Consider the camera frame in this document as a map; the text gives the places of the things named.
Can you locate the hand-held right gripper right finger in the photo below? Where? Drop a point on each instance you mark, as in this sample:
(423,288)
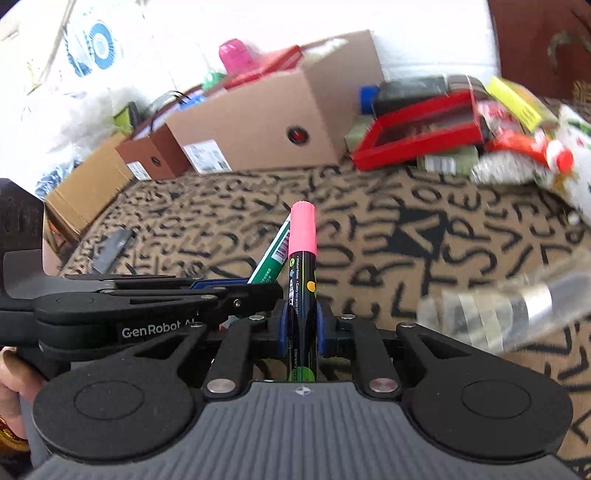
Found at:
(327,332)

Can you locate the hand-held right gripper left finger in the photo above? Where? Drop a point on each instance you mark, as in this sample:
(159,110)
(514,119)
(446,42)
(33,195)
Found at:
(278,330)

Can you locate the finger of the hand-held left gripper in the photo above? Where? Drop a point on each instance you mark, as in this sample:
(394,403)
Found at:
(161,304)
(217,284)

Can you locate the green marker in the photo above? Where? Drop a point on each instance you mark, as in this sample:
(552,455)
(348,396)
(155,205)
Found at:
(270,258)

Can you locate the pink marker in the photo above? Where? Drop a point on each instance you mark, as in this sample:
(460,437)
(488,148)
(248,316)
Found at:
(302,258)

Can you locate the large tan shoe box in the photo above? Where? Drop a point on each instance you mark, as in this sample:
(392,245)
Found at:
(258,120)

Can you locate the green round container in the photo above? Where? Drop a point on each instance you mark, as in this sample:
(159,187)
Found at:
(213,81)

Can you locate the person's left hand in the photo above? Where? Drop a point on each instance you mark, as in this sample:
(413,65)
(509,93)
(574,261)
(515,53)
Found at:
(11,383)

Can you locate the grey flat case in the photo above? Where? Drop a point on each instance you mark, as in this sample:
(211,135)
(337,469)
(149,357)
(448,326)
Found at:
(113,251)

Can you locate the letter print blanket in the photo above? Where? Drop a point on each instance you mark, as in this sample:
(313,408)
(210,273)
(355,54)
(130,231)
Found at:
(415,240)

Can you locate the plain cardboard box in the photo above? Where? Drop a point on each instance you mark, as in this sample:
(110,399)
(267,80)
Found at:
(83,194)

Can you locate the small brown box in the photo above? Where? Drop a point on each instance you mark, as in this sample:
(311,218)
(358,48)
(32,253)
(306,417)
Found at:
(147,157)

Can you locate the clear plastic bag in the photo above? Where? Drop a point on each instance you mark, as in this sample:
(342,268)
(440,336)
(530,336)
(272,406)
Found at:
(92,115)

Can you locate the red tray box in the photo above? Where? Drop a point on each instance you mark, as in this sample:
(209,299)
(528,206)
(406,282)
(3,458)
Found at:
(406,143)

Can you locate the olive green box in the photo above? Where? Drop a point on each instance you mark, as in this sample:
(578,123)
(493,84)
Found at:
(445,161)

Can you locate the flat red box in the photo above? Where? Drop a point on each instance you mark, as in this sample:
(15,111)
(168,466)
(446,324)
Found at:
(272,62)

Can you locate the pink bottle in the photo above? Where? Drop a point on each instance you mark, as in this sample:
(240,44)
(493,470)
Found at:
(235,55)

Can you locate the blue lidded jar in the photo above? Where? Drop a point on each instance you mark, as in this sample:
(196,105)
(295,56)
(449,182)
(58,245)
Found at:
(369,99)

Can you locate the mesh herb sachet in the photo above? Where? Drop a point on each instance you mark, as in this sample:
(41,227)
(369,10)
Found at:
(503,168)

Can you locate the black box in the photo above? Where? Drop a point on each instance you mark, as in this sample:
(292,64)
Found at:
(411,94)

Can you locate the red capped packet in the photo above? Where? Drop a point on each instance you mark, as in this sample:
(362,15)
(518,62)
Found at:
(531,143)

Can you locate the brown striped pouch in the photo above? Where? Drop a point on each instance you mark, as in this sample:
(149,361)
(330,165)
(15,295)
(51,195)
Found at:
(464,83)

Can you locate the yellow green box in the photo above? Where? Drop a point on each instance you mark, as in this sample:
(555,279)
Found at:
(515,101)

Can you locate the brown wooden board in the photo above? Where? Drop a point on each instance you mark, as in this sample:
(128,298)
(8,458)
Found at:
(531,41)

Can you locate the blue fan wall poster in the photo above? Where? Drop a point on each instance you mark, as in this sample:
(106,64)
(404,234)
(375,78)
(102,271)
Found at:
(94,44)

